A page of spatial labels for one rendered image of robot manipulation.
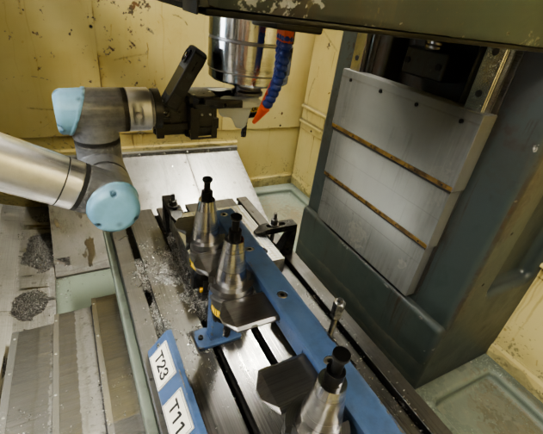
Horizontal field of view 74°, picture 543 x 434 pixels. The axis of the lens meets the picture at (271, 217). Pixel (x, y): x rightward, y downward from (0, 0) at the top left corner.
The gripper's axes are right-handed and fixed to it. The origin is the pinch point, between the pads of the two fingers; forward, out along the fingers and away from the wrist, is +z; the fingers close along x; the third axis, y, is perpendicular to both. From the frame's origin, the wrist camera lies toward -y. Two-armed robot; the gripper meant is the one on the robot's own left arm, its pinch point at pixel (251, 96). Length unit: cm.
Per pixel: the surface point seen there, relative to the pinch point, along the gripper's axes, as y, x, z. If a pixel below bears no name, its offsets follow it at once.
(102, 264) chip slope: 75, -52, -32
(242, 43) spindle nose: -10.3, 6.3, -5.6
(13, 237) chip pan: 72, -75, -60
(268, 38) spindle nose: -11.5, 8.0, -1.7
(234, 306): 17.3, 37.2, -18.4
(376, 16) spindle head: -16.9, 32.5, -1.2
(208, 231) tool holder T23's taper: 14.3, 23.7, -17.2
